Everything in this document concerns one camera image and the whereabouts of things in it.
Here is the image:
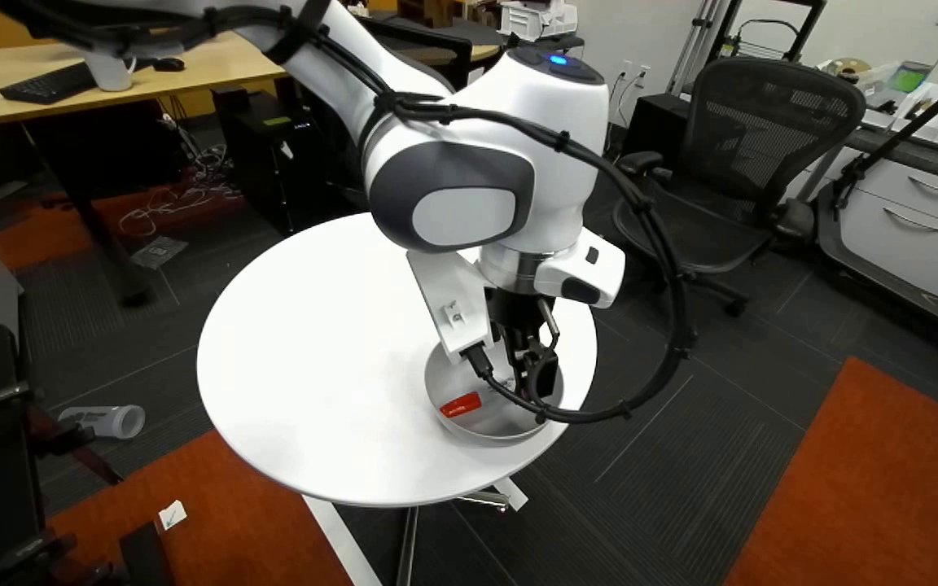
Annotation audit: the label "metal stand frame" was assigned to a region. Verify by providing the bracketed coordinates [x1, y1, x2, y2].
[664, 0, 834, 98]

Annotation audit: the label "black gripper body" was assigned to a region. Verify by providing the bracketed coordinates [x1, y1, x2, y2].
[484, 282, 559, 359]

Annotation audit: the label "white marker with red cap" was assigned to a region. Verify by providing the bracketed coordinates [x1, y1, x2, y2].
[437, 391, 484, 423]

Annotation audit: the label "black keyboard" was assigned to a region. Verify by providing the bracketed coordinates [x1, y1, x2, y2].
[0, 59, 97, 107]

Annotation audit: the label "white box stack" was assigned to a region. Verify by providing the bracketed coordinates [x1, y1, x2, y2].
[497, 0, 583, 46]

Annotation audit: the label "small white tag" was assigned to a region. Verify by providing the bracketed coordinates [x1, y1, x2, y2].
[154, 499, 193, 536]

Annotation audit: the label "black padded office chair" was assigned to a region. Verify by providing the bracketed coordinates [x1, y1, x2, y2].
[318, 5, 517, 216]

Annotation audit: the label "black floor box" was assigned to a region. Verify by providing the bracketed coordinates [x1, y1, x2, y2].
[631, 91, 697, 169]

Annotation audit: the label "light wooden desk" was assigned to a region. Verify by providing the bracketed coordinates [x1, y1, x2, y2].
[0, 30, 291, 306]

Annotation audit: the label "white drawer cabinet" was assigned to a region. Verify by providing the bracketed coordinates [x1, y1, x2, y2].
[837, 159, 938, 320]

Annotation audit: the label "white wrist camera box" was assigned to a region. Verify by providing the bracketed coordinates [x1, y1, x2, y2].
[402, 250, 497, 365]

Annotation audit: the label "grey metal bowl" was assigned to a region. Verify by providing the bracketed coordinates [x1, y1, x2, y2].
[422, 340, 566, 447]

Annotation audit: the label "white table base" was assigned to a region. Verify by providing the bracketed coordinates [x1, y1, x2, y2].
[300, 472, 535, 586]

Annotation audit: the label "black tripod pole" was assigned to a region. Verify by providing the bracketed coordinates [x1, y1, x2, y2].
[826, 59, 938, 212]

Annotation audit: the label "tangled floor cables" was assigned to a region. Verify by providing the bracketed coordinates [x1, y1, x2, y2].
[109, 176, 248, 244]

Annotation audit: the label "black mesh office chair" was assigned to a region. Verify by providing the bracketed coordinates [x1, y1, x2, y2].
[597, 55, 871, 359]

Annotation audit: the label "green device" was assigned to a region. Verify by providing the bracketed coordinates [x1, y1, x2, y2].
[887, 59, 938, 101]

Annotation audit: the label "clear plastic cup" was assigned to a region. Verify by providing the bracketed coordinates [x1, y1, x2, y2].
[54, 401, 149, 444]

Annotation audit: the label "white mug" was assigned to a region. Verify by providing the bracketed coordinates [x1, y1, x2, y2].
[83, 49, 142, 95]

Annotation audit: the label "grey floor plate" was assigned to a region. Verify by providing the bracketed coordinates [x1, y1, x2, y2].
[127, 233, 193, 274]

